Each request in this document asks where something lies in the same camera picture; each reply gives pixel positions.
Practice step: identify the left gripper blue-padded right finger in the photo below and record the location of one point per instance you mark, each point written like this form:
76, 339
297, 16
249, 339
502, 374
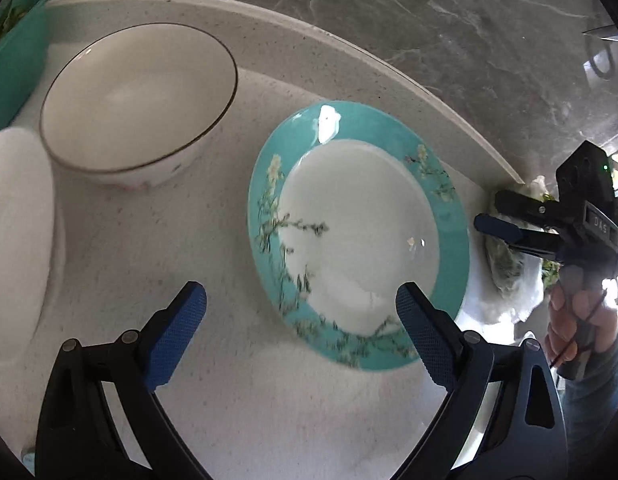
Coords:
435, 337

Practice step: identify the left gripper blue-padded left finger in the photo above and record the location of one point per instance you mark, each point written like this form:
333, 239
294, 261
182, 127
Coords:
169, 331

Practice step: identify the teal floral rim plate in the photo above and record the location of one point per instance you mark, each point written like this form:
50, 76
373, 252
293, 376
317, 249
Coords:
345, 205

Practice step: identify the plain white plate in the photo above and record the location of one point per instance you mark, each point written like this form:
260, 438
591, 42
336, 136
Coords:
27, 217

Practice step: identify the small floral white bowl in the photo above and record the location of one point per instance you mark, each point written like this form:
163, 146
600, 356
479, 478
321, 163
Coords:
134, 108

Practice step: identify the right hand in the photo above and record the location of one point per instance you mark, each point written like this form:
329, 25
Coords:
560, 344

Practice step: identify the teal colander with greens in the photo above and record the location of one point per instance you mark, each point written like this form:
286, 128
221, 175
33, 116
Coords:
23, 51

